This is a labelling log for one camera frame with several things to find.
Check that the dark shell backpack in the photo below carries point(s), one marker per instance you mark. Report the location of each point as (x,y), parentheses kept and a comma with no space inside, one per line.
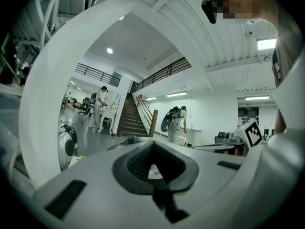
(165,124)

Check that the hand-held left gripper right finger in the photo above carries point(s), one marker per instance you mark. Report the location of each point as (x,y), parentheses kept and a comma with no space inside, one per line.
(209,187)

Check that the person's brown shirt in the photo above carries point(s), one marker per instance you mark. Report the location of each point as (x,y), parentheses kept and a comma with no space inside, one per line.
(286,44)

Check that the wooden stair handrail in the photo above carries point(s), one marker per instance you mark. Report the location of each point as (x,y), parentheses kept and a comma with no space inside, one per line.
(154,123)

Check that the black head-worn camera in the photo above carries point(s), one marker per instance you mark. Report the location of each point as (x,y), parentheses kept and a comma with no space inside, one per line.
(210,11)

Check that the white metal shelf rack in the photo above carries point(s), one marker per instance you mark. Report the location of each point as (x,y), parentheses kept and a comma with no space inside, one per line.
(43,20)

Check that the white console table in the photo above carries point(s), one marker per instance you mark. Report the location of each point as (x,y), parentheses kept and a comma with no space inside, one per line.
(109,113)

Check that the dark wooden staircase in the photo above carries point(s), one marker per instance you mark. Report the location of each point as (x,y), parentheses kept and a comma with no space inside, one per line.
(132,120)

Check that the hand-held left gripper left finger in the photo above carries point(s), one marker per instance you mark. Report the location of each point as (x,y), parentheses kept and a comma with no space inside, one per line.
(102,199)

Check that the round ceiling light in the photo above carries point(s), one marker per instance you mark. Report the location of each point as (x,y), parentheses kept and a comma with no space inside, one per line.
(109,50)
(121,17)

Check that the black balcony railing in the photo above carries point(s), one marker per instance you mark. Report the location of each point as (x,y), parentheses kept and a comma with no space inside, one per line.
(166,73)
(95,68)

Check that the person's face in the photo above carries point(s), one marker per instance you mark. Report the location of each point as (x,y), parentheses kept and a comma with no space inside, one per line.
(240,1)

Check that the white ornate stool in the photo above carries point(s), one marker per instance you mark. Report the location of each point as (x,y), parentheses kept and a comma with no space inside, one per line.
(183,141)

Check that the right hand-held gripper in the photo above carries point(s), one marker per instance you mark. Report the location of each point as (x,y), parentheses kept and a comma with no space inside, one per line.
(253,133)

